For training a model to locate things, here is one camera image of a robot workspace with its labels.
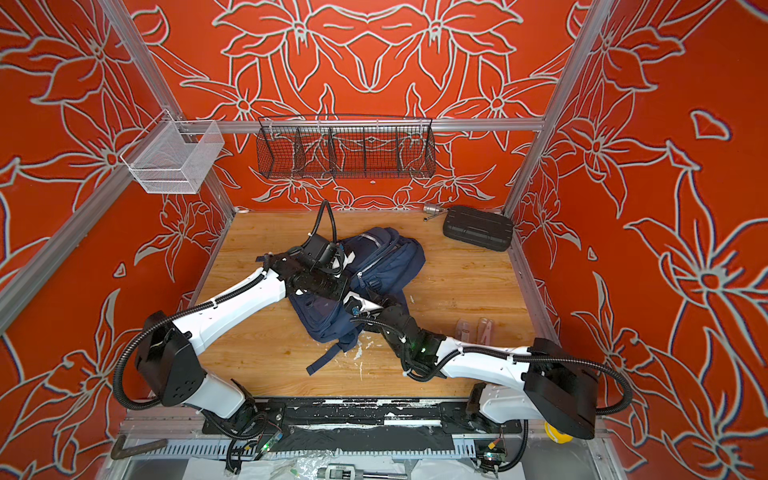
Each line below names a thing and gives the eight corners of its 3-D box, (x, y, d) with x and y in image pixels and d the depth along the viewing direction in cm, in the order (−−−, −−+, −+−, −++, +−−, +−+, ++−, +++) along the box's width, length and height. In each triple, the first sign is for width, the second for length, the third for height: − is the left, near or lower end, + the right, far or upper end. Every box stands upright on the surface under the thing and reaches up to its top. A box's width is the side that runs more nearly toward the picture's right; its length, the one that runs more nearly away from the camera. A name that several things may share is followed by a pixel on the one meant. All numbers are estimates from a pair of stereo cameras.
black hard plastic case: (440, 241, 112) (443, 229, 107) (445, 215, 120) (447, 204, 115) (507, 254, 107) (513, 242, 102) (507, 226, 116) (513, 215, 111)
